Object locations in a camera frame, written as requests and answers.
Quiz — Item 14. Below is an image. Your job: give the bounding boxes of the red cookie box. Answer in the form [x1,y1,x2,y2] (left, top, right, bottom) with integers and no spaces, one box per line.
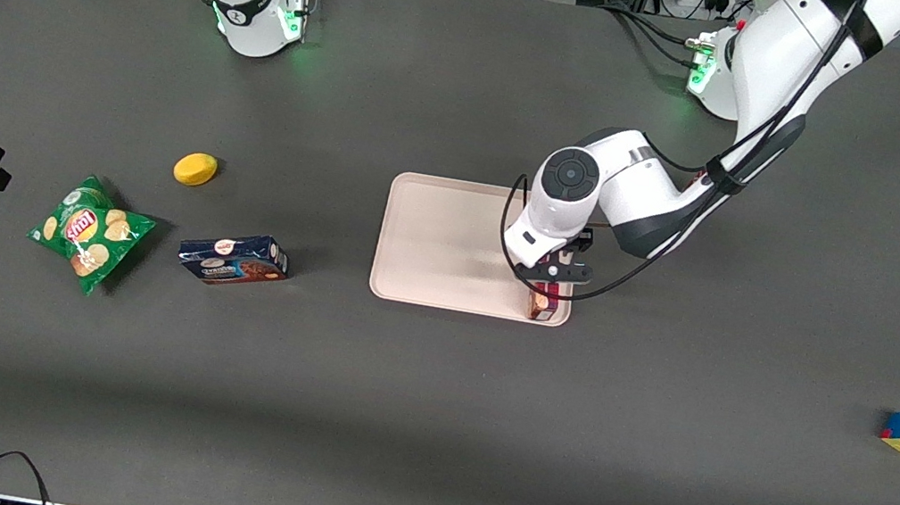
[526,278,565,326]

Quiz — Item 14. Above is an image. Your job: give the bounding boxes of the pale pink plastic tray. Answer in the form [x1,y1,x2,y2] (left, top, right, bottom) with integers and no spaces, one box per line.
[366,168,589,331]

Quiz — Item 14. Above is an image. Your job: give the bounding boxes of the dark blue cookie box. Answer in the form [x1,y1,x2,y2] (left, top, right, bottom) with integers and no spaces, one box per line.
[174,222,294,298]

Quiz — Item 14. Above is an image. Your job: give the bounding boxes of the green chips bag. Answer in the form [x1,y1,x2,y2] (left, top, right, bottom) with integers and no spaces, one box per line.
[19,166,164,304]

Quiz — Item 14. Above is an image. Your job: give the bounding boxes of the dark grey table mat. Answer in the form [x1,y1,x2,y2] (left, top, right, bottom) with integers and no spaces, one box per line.
[0,0,900,505]

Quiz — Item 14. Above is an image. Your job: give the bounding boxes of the yellow lemon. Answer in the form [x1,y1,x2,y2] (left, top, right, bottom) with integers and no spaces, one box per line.
[171,149,220,191]

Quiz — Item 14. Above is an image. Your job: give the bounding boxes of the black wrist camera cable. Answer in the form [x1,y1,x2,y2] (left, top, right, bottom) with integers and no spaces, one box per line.
[490,0,872,343]

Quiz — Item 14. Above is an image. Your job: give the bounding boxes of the black arm base cables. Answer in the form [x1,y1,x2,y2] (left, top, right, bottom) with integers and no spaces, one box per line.
[589,0,715,70]

